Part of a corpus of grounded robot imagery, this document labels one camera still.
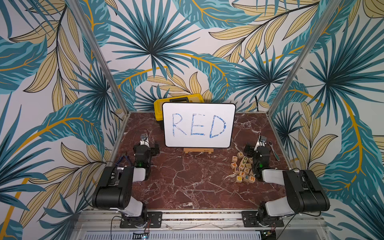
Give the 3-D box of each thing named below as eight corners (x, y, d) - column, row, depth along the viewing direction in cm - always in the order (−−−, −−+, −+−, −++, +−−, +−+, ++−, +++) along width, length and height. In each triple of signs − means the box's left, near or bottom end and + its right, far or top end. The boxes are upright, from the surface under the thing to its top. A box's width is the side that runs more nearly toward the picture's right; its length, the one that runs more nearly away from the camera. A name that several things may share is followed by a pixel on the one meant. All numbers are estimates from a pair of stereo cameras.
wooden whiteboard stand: (183, 154, 98) (183, 149, 93) (183, 153, 99) (183, 147, 94) (212, 155, 99) (213, 149, 93) (212, 153, 99) (213, 148, 94)
